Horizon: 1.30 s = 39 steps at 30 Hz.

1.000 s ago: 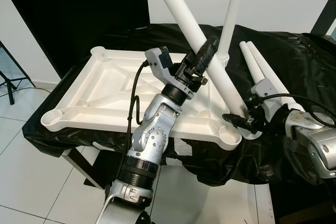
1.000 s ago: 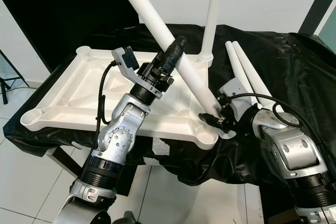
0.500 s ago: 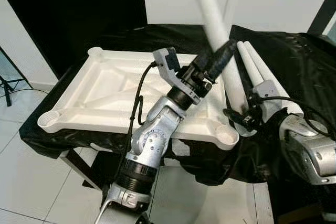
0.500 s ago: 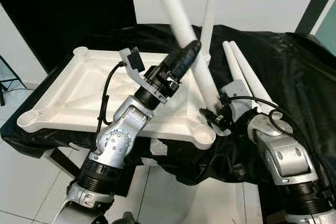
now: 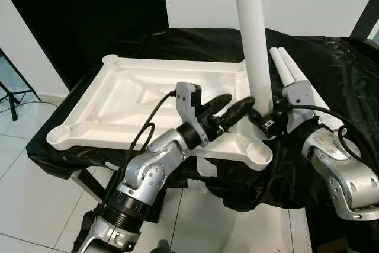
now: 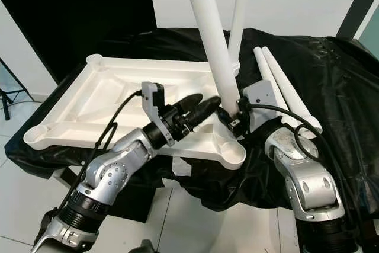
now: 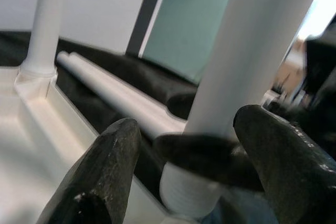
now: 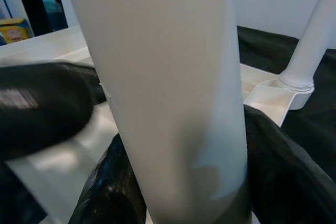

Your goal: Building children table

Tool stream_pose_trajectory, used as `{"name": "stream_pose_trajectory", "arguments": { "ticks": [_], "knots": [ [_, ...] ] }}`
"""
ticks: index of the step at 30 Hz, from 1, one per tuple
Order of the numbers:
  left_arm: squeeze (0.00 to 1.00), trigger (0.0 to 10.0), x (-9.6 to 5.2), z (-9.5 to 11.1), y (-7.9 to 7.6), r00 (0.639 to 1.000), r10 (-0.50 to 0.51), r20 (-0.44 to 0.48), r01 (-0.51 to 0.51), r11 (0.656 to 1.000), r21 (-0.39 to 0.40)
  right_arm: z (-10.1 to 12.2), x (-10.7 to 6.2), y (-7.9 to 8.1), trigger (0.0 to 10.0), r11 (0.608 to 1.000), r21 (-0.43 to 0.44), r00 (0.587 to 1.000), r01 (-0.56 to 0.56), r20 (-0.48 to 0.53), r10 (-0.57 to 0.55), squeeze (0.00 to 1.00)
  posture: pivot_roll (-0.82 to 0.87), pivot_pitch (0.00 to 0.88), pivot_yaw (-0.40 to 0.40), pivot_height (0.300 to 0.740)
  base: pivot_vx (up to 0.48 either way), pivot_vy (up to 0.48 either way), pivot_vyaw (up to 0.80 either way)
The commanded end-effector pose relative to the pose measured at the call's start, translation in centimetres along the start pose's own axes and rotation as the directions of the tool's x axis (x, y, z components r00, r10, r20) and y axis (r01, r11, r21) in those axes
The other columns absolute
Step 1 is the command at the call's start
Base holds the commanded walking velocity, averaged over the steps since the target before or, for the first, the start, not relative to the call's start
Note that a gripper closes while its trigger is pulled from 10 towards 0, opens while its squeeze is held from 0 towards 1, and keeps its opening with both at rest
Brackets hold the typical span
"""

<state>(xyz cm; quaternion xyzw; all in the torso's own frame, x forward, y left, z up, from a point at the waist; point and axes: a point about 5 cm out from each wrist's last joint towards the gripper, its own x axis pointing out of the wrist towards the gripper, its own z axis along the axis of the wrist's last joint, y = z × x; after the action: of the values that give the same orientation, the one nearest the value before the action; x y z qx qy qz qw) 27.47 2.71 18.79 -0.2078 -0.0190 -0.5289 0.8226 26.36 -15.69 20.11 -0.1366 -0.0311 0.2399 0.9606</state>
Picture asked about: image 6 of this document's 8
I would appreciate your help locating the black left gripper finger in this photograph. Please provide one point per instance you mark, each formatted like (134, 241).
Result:
(190, 102)
(206, 109)

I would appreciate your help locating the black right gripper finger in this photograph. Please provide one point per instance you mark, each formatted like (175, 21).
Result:
(226, 119)

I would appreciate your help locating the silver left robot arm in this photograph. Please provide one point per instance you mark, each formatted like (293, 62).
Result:
(118, 167)

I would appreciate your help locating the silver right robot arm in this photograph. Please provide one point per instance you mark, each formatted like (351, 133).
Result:
(308, 173)

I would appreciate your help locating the black tripod stand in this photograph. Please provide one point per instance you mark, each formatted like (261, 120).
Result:
(7, 93)

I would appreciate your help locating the black plastic cover sheet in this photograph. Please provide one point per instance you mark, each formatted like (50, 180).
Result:
(349, 87)

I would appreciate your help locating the dark robot leg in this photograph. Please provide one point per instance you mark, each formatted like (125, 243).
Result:
(145, 247)

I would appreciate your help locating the black door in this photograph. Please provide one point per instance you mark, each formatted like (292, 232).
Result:
(59, 16)

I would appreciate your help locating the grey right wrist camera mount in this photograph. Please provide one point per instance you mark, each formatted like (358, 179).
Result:
(259, 99)

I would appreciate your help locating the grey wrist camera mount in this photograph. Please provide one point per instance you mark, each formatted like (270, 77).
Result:
(259, 99)
(154, 102)

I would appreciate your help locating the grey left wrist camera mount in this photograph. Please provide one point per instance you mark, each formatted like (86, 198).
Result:
(154, 102)

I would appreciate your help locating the black wall pillar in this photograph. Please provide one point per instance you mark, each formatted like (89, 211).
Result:
(361, 1)

